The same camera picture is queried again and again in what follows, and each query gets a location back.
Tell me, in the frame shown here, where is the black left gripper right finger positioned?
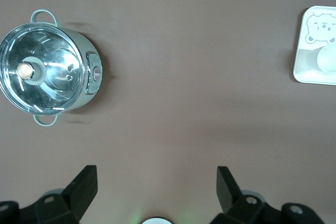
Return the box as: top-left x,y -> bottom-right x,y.
212,166 -> 266,224

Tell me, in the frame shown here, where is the white bear print tray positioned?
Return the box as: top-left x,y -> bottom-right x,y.
292,5 -> 336,86

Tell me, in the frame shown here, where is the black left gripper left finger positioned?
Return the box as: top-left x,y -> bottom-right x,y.
36,165 -> 98,224

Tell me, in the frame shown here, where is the white plastic cup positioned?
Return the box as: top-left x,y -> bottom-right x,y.
303,44 -> 336,74

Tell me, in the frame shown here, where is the pale green electric cooking pot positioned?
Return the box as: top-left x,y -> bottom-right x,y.
0,8 -> 103,126

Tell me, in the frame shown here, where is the glass pot lid with knob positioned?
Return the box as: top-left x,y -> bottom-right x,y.
0,22 -> 89,116

